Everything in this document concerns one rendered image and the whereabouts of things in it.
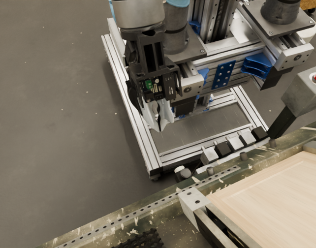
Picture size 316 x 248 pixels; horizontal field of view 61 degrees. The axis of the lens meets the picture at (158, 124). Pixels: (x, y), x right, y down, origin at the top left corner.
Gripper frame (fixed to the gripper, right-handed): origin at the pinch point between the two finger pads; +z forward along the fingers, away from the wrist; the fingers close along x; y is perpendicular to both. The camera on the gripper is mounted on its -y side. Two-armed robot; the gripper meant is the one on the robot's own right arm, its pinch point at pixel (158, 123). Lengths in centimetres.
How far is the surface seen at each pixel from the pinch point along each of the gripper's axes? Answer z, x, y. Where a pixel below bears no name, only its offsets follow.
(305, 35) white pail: 44, 151, -122
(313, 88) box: 27, 72, -32
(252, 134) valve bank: 45, 49, -37
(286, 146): 38, 49, -18
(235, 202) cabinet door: 37.8, 19.6, -3.1
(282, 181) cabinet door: 37, 36, -4
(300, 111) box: 40, 71, -35
